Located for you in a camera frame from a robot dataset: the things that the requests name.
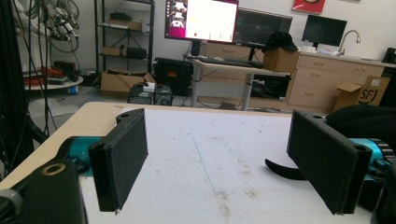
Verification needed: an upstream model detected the dark wide monitor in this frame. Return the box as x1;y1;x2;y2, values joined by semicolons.
233;7;293;49

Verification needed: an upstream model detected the black equipment case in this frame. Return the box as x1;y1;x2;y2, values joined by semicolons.
153;57;194;97

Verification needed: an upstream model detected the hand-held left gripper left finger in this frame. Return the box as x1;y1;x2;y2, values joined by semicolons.
88;107;149;216

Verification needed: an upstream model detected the white machine with cables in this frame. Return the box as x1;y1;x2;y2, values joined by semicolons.
12;0;80;54

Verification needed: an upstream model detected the black keyboard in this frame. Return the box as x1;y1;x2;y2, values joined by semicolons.
199;55;263;69

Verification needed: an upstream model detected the white round table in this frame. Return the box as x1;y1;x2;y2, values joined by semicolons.
22;74;84;91

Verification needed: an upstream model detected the white-legged wooden desk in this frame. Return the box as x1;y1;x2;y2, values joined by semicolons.
183;54;291;112

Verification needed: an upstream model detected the white table mat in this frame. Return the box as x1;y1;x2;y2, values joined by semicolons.
78;106;375;224

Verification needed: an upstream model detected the open cardboard box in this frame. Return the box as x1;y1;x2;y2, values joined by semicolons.
100;69;157;99

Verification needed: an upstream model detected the printed cardboard box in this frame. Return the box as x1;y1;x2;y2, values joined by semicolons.
332;75;391;112

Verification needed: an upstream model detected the black metal frame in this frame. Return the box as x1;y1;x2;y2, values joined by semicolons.
0;0;50;181

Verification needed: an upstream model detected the black monitor on counter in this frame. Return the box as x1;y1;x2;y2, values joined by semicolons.
301;14;348;49

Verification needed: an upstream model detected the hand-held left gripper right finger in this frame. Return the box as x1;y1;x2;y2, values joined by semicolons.
286;109;374;216

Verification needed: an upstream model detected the lit computer monitor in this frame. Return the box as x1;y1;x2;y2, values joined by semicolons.
164;0;240;44

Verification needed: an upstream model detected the metal faucet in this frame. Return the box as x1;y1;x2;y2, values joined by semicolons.
337;29;362;57

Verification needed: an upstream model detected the wooden cabinet counter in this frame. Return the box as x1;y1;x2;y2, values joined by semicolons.
285;50;396;114

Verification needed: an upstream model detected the black box under desk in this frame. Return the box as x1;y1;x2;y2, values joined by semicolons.
250;74;292;101

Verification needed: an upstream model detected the black metal shelf rack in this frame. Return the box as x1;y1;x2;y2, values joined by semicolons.
93;0;156;76

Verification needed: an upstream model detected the black appliance on counter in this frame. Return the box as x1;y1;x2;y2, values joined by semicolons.
381;47;396;65

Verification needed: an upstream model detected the plain cardboard box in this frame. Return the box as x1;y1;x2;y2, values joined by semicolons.
262;48;301;74

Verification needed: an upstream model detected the red wall poster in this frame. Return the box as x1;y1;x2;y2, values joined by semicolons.
291;0;327;15

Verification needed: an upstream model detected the black computer unit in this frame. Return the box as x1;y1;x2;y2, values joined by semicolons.
127;83;174;106

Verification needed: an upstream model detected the black cap on box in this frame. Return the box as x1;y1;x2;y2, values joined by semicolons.
262;31;299;53

